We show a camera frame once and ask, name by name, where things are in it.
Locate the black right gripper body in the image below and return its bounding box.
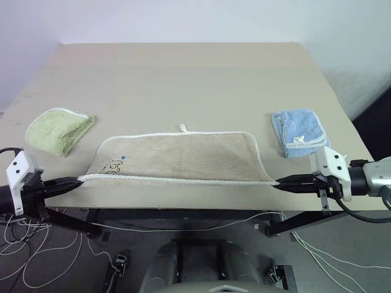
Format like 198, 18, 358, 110
310, 171, 342, 216

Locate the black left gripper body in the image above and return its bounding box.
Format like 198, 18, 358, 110
18, 169, 50, 219

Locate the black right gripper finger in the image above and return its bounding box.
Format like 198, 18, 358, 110
276, 182, 319, 194
277, 173, 316, 184

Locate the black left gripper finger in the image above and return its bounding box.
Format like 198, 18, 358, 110
45, 176, 85, 187
44, 182, 82, 200

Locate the beige towel with white trim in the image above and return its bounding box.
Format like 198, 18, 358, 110
78, 123, 280, 187

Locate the folded blue towel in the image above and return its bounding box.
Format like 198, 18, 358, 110
271, 109, 332, 159

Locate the folded green towel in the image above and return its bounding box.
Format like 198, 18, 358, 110
24, 107, 97, 158

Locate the black stand caster foot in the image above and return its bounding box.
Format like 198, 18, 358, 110
102, 249, 131, 293
264, 263, 296, 293

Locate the dark rounded robot leg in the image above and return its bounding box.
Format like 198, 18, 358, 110
139, 241, 181, 293
220, 240, 267, 293

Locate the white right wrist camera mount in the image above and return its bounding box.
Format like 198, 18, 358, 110
309, 146, 353, 202

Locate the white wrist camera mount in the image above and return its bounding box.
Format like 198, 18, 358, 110
5, 148, 41, 216
309, 146, 353, 202

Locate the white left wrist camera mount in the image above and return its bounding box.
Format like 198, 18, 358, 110
5, 148, 41, 216

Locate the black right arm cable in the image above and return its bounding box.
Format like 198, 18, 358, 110
334, 195, 391, 222

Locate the tangled white floor cable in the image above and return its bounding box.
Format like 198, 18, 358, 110
0, 213, 114, 288

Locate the long white floor cable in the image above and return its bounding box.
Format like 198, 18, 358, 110
88, 211, 391, 285

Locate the black metal table frame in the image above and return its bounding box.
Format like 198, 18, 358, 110
42, 206, 349, 240

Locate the black frame between legs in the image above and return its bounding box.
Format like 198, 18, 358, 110
174, 237, 229, 285

